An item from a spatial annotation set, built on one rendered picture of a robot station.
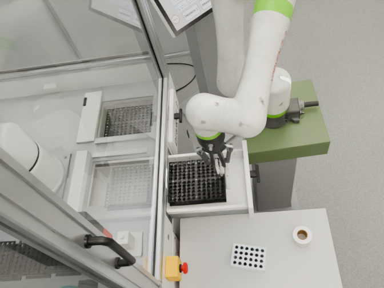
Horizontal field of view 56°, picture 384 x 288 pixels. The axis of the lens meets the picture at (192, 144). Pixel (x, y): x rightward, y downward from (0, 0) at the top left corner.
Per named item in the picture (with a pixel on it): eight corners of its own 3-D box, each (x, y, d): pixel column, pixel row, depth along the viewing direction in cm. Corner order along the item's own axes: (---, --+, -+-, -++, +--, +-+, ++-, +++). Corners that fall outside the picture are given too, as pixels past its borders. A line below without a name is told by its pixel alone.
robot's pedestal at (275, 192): (290, 171, 235) (299, 96, 172) (300, 215, 219) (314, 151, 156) (244, 177, 239) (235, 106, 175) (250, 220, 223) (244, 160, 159)
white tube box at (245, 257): (266, 250, 137) (266, 247, 134) (264, 273, 133) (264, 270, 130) (234, 246, 141) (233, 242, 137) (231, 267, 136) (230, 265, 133)
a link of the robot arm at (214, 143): (222, 112, 117) (194, 115, 118) (224, 143, 110) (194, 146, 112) (224, 122, 122) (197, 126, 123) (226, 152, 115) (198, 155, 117)
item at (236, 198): (243, 155, 152) (242, 147, 147) (248, 213, 139) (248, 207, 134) (150, 163, 158) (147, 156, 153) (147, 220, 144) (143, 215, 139)
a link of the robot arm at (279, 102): (255, 91, 158) (254, 60, 142) (292, 96, 153) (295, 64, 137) (248, 115, 152) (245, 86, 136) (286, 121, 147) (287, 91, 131)
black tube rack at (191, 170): (224, 164, 151) (223, 157, 146) (227, 204, 142) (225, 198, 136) (172, 169, 154) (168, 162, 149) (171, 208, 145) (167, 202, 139)
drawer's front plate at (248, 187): (247, 153, 154) (246, 139, 145) (254, 218, 139) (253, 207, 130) (243, 153, 154) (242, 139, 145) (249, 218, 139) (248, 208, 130)
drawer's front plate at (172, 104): (178, 102, 175) (173, 87, 166) (177, 154, 160) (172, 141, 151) (175, 103, 175) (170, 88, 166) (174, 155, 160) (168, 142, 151)
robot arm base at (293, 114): (315, 96, 158) (316, 87, 153) (320, 124, 150) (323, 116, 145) (254, 102, 162) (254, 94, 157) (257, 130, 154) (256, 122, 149)
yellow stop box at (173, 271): (183, 260, 133) (179, 255, 127) (183, 281, 129) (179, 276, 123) (170, 261, 134) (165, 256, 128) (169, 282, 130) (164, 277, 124)
